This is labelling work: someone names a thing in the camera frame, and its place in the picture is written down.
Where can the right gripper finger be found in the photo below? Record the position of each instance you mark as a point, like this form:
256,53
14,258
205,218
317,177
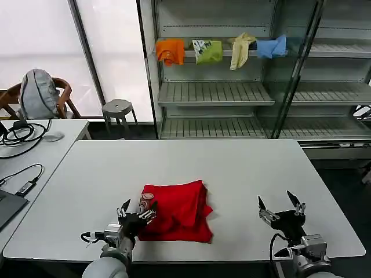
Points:
265,214
300,207

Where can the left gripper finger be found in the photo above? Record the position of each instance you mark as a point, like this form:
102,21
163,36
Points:
149,213
122,210

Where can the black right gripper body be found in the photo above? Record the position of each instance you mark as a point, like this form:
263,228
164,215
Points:
290,224

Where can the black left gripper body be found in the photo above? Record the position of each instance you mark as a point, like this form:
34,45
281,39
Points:
131,224

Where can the red shirt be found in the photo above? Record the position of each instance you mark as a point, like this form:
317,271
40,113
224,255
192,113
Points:
179,214

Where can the pale grey computer mouse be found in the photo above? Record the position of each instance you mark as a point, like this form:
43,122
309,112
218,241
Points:
54,136

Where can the grey plastic stool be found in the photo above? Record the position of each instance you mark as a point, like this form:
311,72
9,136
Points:
117,108

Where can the dark grey laptop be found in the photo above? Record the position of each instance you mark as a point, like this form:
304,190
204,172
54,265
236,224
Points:
8,207

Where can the black and white object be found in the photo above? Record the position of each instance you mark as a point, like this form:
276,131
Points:
362,111

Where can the empty grey shelf rack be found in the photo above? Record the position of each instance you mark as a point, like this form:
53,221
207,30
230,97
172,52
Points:
330,95

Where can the brown wooden chair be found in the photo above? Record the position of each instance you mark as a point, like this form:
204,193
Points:
65,95

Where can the grey shelf rack with clothes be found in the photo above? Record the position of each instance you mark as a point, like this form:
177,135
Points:
214,95

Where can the grey backpack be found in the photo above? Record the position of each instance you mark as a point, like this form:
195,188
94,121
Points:
37,92

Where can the dark window frame post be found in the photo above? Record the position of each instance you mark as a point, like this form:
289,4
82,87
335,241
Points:
84,49

